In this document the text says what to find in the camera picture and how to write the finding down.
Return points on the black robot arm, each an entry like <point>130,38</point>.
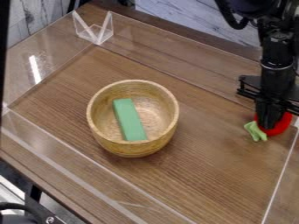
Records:
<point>275,17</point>

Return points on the red plush strawberry green leaves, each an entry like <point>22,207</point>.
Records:
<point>261,133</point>

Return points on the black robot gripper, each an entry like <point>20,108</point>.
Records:
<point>273,90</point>

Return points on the black metal table leg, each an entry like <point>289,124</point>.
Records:
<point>32,198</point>

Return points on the green rectangular block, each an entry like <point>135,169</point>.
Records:
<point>129,120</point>

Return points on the light wooden bowl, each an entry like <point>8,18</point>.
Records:
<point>158,110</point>

